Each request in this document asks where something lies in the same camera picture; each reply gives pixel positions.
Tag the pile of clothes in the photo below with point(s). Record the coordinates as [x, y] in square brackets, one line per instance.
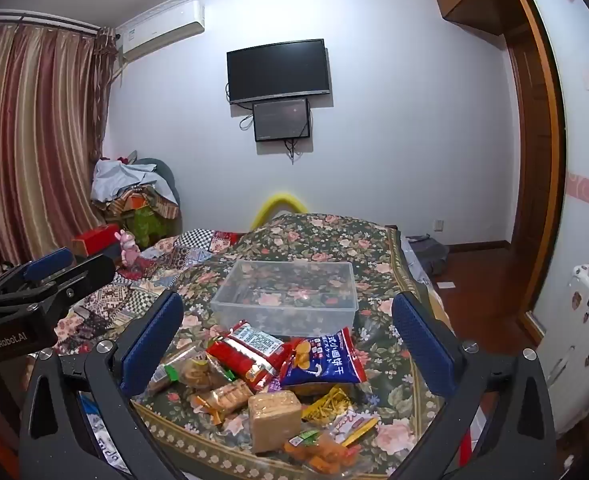
[124, 185]

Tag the yellow noodle snack packet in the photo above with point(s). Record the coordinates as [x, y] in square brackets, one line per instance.
[329, 404]

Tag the patchwork quilt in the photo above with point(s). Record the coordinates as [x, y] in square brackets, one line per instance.
[174, 260]

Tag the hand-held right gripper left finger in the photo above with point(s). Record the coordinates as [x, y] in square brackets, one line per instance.
[154, 345]

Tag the white wall socket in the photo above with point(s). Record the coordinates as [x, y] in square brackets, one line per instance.
[439, 225]

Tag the red box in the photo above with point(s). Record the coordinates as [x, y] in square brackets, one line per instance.
[97, 240]

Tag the grey bag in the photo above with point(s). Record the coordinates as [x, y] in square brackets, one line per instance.
[429, 255]

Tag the clear bread packet green label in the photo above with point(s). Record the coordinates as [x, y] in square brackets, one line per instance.
[174, 366]

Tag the yellow foam arc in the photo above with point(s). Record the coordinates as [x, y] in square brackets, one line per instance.
[279, 197]

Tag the tan cake block packet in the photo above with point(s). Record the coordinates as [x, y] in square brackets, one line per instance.
[274, 422]

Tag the floral tablecloth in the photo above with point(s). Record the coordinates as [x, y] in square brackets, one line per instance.
[334, 240]

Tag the pink plush toy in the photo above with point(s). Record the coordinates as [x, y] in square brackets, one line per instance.
[128, 247]

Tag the small black wall monitor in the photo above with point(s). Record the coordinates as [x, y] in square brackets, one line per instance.
[280, 120]

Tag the clear cookie packet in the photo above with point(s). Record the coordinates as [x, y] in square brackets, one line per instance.
[207, 372]

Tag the white refrigerator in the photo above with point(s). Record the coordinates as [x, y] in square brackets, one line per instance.
[584, 350]

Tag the orange pastry packet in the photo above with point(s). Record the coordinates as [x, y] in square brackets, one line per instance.
[224, 400]

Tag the striped red curtain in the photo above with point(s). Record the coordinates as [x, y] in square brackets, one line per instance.
[29, 135]

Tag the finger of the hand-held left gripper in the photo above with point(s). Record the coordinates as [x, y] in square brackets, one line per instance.
[49, 264]
[89, 274]

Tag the red snack packet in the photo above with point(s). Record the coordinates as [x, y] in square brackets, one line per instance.
[244, 355]

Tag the white paper sheet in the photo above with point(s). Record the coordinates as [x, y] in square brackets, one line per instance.
[446, 284]

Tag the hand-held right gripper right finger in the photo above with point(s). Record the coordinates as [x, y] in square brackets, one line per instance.
[422, 345]

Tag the orange snack packet green label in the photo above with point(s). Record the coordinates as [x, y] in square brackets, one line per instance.
[322, 452]

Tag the black wall television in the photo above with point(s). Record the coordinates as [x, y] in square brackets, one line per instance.
[279, 70]

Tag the blue snack packet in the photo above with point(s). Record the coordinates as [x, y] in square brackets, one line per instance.
[324, 366]

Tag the white blue plastic bag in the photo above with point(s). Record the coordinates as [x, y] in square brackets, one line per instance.
[104, 435]

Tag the clear plastic container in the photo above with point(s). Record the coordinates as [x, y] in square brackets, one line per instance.
[287, 292]

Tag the white curtain rail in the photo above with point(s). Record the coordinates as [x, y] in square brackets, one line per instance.
[34, 19]

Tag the wooden door frame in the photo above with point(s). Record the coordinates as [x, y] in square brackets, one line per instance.
[534, 160]

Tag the white air conditioner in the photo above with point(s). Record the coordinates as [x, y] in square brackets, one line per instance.
[162, 27]

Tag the green bag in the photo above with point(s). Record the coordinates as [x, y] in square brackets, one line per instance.
[147, 227]

